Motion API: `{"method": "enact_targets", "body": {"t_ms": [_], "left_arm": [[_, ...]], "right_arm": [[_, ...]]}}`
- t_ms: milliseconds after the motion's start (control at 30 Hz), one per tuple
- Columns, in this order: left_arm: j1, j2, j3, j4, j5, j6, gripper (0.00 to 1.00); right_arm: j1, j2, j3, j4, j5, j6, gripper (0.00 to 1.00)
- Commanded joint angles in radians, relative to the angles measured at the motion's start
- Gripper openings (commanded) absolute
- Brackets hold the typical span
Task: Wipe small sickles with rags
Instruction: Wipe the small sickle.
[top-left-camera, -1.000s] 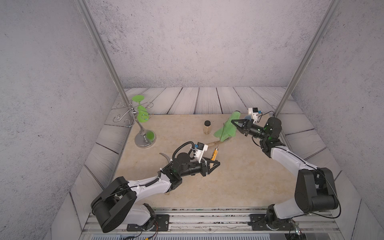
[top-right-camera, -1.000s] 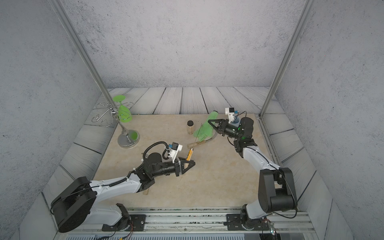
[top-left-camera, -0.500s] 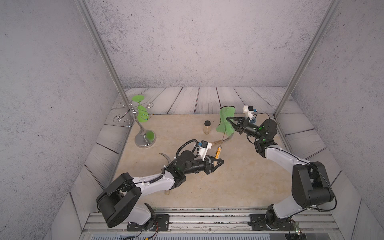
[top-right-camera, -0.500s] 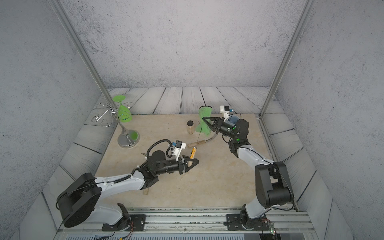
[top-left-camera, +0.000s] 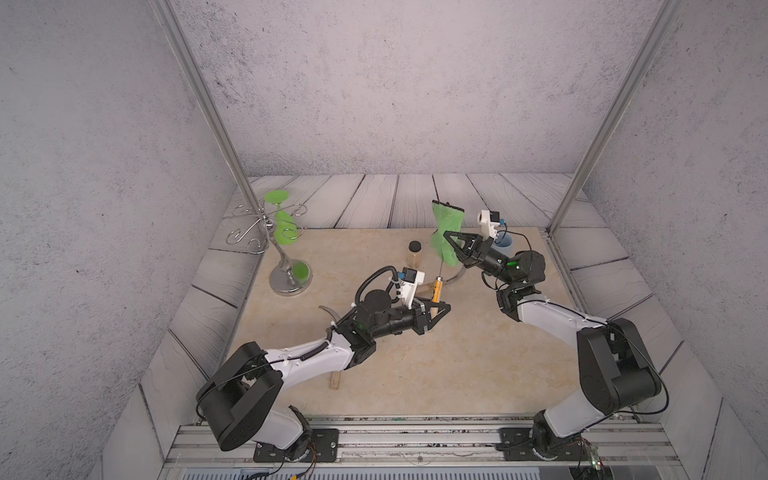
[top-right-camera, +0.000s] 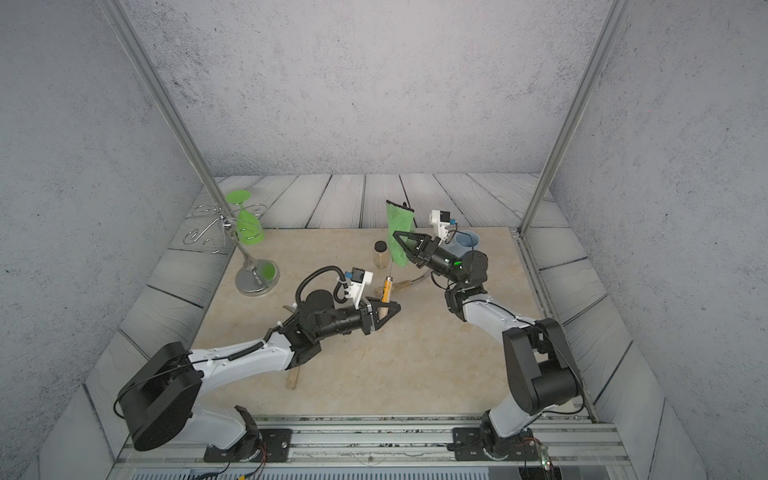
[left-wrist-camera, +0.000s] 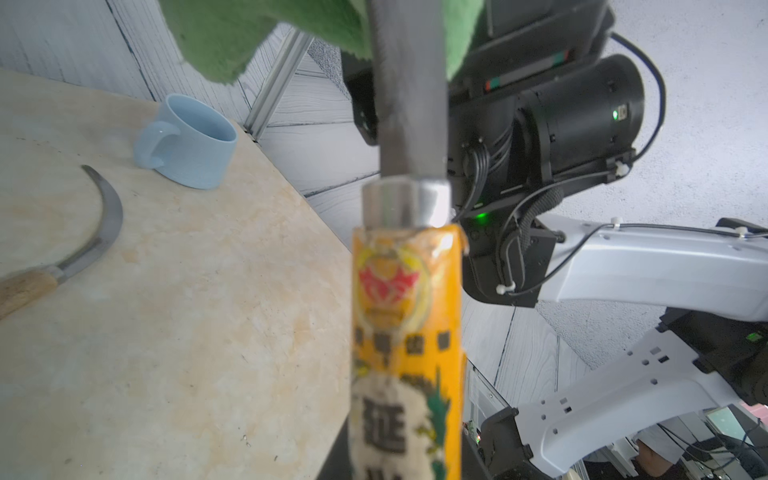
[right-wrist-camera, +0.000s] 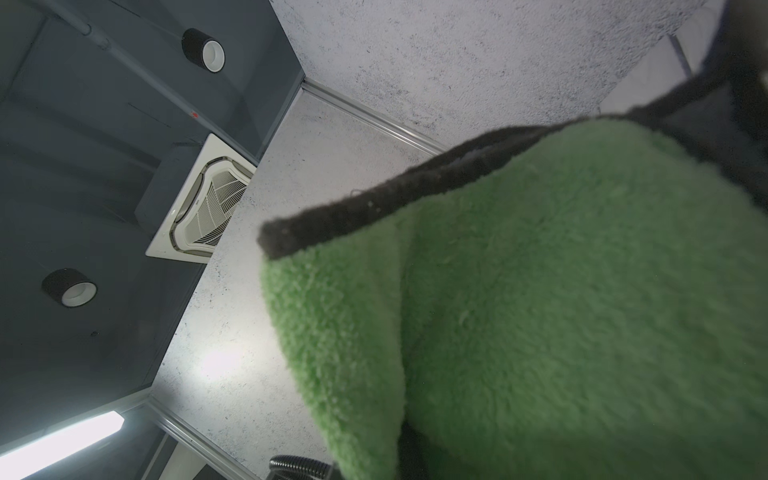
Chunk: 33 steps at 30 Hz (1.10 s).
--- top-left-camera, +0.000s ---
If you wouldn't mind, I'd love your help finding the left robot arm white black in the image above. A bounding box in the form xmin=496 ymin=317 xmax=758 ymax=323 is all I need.
xmin=196 ymin=290 xmax=451 ymax=458

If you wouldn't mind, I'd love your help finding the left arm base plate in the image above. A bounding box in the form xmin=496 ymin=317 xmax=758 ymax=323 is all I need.
xmin=253 ymin=428 xmax=340 ymax=463

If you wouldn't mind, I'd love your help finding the sickle wooden handle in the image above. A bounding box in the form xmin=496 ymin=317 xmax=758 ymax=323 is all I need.
xmin=430 ymin=197 xmax=446 ymax=305
xmin=319 ymin=305 xmax=341 ymax=391
xmin=416 ymin=267 xmax=467 ymax=297

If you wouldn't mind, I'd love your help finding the aluminium corner post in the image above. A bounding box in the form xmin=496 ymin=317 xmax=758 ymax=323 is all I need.
xmin=546 ymin=0 xmax=684 ymax=237
xmin=150 ymin=0 xmax=264 ymax=215

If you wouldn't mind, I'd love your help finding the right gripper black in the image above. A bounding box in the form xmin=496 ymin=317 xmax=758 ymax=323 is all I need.
xmin=443 ymin=237 xmax=516 ymax=293

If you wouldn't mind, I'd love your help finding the aluminium rail frame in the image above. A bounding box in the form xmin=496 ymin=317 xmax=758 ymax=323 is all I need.
xmin=164 ymin=416 xmax=687 ymax=479

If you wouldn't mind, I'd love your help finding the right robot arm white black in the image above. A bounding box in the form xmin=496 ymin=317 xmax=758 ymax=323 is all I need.
xmin=443 ymin=231 xmax=669 ymax=461

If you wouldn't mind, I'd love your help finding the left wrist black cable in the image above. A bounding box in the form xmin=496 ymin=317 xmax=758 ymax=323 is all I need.
xmin=353 ymin=265 xmax=401 ymax=307

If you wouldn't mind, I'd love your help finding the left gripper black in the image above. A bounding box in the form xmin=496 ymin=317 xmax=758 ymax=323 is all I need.
xmin=367 ymin=298 xmax=450 ymax=343

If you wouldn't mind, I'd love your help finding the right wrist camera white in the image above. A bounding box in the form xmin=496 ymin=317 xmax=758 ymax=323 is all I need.
xmin=478 ymin=209 xmax=502 ymax=240

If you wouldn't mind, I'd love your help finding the left aluminium corner post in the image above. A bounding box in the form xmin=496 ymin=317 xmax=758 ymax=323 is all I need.
xmin=150 ymin=0 xmax=264 ymax=215

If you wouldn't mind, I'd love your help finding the light blue ceramic mug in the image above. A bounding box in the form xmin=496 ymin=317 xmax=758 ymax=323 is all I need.
xmin=493 ymin=231 xmax=516 ymax=257

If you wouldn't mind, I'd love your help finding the green microfiber rag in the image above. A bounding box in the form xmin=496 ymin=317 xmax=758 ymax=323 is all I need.
xmin=428 ymin=200 xmax=467 ymax=269

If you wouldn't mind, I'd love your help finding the silver metal glass rack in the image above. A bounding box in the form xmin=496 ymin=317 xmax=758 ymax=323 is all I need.
xmin=225 ymin=203 xmax=313 ymax=296

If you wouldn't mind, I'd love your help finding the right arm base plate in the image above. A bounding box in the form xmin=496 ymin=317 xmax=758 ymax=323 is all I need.
xmin=495 ymin=427 xmax=590 ymax=462

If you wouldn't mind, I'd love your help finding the right aluminium corner post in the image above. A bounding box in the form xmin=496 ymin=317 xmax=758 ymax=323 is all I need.
xmin=546 ymin=0 xmax=684 ymax=237

